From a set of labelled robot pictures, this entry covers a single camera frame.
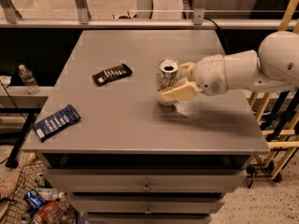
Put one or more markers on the red soda can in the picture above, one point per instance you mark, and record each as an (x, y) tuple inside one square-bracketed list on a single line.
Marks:
[(50, 213)]

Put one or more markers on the wire mesh basket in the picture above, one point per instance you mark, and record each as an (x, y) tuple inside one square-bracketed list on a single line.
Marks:
[(19, 211)]

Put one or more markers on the black rxbar chocolate bar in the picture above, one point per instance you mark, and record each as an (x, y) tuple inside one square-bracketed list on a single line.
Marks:
[(112, 74)]

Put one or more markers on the green can in basket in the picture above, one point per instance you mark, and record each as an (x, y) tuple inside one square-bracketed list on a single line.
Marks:
[(41, 180)]

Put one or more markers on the grey drawer cabinet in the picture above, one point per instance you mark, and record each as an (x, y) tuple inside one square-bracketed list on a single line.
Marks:
[(130, 160)]

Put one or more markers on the white 7up soda can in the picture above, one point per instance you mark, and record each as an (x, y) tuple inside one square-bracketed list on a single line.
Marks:
[(167, 74)]

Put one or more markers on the blue snack bar wrapper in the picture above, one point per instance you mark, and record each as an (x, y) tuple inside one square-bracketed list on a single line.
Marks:
[(48, 127)]

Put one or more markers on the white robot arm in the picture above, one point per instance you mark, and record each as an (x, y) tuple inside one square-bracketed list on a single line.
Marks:
[(273, 67)]

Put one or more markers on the plastic bottle in basket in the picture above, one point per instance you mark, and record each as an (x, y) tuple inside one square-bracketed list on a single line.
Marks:
[(50, 194)]

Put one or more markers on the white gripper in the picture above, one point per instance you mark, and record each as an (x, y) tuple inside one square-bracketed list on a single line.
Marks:
[(207, 75)]

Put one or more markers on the clear plastic water bottle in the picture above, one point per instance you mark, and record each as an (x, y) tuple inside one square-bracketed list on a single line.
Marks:
[(28, 79)]

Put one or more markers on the black side table stand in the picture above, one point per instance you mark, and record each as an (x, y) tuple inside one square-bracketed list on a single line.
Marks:
[(18, 111)]

